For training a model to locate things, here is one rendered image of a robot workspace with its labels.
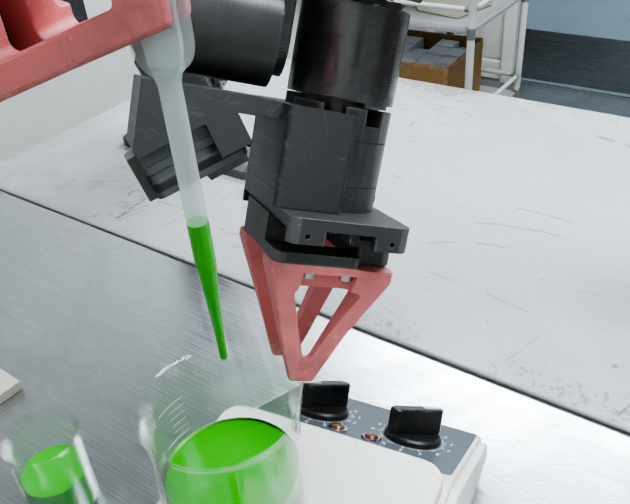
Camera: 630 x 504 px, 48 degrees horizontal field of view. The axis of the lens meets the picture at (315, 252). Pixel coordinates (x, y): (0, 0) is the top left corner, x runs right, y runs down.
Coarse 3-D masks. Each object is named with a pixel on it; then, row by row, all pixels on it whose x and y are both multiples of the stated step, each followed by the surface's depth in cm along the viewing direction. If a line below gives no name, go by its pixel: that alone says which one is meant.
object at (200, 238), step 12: (192, 228) 23; (204, 228) 23; (192, 240) 23; (204, 240) 23; (192, 252) 24; (204, 252) 23; (204, 264) 24; (216, 264) 24; (204, 276) 24; (216, 276) 24; (204, 288) 24; (216, 288) 24; (216, 300) 25; (216, 312) 25; (216, 324) 25; (216, 336) 26
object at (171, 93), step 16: (176, 64) 20; (160, 80) 20; (176, 80) 20; (160, 96) 20; (176, 96) 20; (176, 112) 20; (176, 128) 21; (176, 144) 21; (192, 144) 21; (176, 160) 21; (192, 160) 22; (192, 176) 22; (192, 192) 22; (192, 208) 22; (192, 224) 23
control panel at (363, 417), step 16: (352, 400) 45; (304, 416) 41; (352, 416) 42; (368, 416) 43; (384, 416) 43; (336, 432) 39; (352, 432) 40; (448, 432) 42; (464, 432) 42; (400, 448) 38; (448, 448) 39; (464, 448) 40; (448, 464) 37
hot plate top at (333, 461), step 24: (312, 432) 36; (312, 456) 35; (336, 456) 35; (360, 456) 34; (384, 456) 34; (408, 456) 34; (312, 480) 33; (336, 480) 33; (360, 480) 33; (384, 480) 33; (408, 480) 33; (432, 480) 33
